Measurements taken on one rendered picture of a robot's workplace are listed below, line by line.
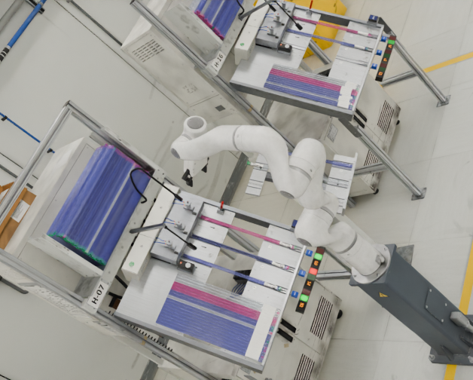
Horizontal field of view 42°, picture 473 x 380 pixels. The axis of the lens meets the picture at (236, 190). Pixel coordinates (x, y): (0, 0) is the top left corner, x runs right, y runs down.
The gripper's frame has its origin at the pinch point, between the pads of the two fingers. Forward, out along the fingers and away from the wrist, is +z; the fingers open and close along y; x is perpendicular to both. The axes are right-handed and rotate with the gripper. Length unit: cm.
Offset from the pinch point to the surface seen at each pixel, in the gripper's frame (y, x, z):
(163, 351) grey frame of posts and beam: 41, 11, 86
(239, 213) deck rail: -26, 5, 52
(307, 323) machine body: -24, 55, 108
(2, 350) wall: 75, -98, 178
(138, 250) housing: 20, -19, 50
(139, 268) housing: 27, -13, 51
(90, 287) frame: 48, -22, 49
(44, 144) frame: 20, -69, 11
